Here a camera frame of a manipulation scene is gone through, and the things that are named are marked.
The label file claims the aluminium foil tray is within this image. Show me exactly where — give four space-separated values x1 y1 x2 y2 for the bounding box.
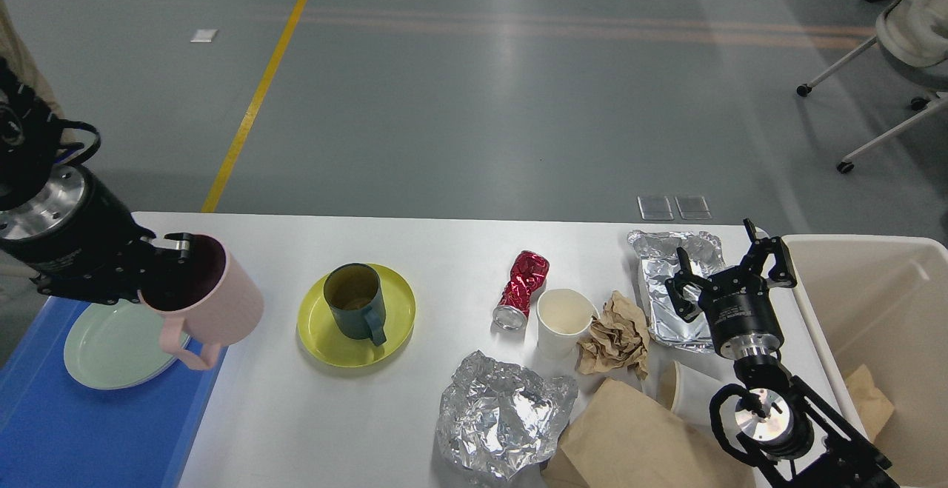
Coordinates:
627 230 726 353

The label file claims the yellow plate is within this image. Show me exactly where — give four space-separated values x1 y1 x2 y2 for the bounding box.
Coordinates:
297 263 416 369

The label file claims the tipped white paper cup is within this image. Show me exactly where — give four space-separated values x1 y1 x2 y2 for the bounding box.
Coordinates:
656 361 730 433

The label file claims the white floor marker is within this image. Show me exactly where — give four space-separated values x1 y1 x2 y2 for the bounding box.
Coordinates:
190 28 218 44

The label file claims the dark teal mug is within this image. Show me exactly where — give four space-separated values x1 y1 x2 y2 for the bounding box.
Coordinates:
323 263 388 347

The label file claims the pale green plate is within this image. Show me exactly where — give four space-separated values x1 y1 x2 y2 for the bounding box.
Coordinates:
62 301 177 390

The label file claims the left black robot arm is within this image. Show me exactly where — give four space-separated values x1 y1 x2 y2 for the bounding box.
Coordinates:
1 62 194 304

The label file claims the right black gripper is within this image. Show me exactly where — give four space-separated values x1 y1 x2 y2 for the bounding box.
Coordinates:
664 218 797 360

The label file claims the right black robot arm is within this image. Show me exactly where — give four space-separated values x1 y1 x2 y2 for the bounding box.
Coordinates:
664 219 896 487

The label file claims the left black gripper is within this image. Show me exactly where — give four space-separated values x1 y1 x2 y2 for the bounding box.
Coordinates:
1 165 194 304

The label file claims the brown paper in bin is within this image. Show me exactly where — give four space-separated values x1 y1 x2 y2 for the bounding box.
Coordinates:
844 364 895 443

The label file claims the blue plastic tray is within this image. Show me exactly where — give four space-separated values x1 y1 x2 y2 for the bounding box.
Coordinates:
1 297 218 487

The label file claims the person in khaki trousers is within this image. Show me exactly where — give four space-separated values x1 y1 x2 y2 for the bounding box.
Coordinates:
1 0 65 119

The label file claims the floor socket plate right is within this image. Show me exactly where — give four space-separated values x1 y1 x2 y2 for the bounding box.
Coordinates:
675 195 713 219

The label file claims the brown paper bag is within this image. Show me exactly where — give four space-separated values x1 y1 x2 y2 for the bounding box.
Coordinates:
541 378 755 487

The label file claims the crushed red can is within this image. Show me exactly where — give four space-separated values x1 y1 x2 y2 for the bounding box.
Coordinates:
492 250 550 332

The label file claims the floor socket plate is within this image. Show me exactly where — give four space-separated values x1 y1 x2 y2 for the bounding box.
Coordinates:
637 195 675 221
675 195 713 219

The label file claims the crumpled brown paper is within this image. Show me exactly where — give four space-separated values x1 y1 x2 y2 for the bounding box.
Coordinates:
578 291 650 382

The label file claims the crumpled aluminium foil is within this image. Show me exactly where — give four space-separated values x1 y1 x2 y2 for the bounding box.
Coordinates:
434 350 579 487

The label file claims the white office chair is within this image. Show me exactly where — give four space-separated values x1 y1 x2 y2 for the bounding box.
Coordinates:
796 0 947 175

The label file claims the pink mug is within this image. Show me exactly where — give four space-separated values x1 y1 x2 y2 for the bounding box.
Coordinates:
139 233 264 370

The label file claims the beige plastic bin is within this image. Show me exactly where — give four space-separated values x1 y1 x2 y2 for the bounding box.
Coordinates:
784 235 947 487

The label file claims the floor socket plate left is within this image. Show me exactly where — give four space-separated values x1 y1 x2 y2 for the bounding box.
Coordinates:
637 195 675 221

